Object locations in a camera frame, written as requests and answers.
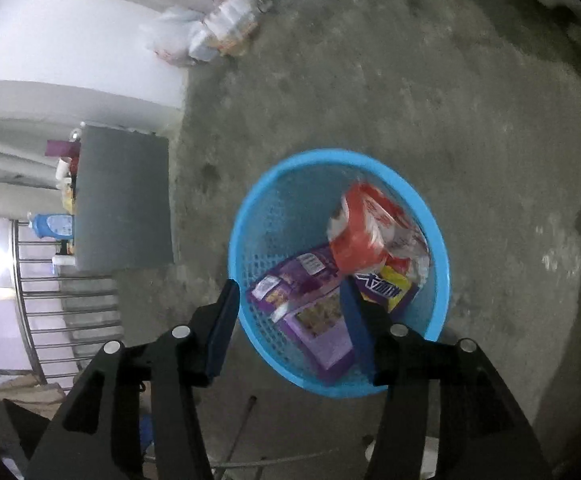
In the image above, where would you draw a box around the blue detergent bottle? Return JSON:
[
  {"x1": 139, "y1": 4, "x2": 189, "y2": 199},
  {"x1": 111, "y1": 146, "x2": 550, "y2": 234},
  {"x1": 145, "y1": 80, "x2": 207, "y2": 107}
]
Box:
[{"x1": 28, "y1": 212, "x2": 75, "y2": 240}]

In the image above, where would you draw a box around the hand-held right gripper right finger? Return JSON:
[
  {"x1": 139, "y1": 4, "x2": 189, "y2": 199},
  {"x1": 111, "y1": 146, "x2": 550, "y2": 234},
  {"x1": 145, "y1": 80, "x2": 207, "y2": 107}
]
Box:
[{"x1": 339, "y1": 280, "x2": 554, "y2": 480}]

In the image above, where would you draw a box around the grey curtain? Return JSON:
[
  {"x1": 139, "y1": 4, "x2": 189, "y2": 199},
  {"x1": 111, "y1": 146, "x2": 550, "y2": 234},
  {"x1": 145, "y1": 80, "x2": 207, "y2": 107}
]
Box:
[{"x1": 0, "y1": 132, "x2": 71, "y2": 218}]

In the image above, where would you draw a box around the pile of crumpled packets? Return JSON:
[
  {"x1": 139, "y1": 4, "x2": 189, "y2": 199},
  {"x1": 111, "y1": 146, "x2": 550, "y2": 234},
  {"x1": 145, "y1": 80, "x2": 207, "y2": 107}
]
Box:
[{"x1": 188, "y1": 0, "x2": 274, "y2": 61}]

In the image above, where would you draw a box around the purple cup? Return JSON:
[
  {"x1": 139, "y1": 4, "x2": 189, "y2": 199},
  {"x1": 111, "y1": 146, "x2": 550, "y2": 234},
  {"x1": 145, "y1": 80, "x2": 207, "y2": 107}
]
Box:
[{"x1": 45, "y1": 140, "x2": 81, "y2": 157}]

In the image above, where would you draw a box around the metal balcony railing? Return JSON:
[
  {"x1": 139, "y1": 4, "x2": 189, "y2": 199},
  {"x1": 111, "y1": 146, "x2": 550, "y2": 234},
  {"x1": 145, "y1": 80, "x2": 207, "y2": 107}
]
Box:
[{"x1": 0, "y1": 217, "x2": 124, "y2": 386}]

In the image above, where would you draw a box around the yellow purple packet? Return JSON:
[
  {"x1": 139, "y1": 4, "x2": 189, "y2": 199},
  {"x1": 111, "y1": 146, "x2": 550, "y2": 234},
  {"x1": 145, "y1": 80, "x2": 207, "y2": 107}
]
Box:
[{"x1": 353, "y1": 265, "x2": 420, "y2": 316}]

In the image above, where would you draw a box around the blue plastic basket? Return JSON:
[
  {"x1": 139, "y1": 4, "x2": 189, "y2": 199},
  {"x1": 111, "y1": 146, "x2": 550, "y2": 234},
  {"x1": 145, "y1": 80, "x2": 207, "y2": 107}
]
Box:
[{"x1": 228, "y1": 148, "x2": 450, "y2": 400}]

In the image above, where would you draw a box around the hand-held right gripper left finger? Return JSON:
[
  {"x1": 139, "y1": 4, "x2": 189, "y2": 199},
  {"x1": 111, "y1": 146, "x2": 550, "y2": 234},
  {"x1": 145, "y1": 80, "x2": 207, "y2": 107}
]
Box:
[{"x1": 23, "y1": 278, "x2": 241, "y2": 480}]

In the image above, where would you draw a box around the cardboard box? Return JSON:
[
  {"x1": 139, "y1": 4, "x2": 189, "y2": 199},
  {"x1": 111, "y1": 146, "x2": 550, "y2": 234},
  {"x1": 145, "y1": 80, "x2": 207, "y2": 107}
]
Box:
[{"x1": 0, "y1": 372, "x2": 66, "y2": 426}]

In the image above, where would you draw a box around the red white plastic bag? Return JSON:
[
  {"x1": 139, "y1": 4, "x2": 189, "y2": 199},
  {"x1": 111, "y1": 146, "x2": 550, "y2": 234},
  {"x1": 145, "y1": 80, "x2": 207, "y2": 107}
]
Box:
[{"x1": 328, "y1": 181, "x2": 431, "y2": 291}]

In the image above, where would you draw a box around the grey cabinet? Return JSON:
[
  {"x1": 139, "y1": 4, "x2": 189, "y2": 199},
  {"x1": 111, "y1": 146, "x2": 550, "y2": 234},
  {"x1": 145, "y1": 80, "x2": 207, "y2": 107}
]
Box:
[{"x1": 73, "y1": 125, "x2": 175, "y2": 272}]

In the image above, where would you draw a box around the purple snack bag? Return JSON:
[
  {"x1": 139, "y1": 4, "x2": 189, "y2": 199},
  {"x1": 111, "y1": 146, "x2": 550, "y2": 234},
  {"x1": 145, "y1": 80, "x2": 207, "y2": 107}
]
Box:
[{"x1": 247, "y1": 244, "x2": 356, "y2": 381}]

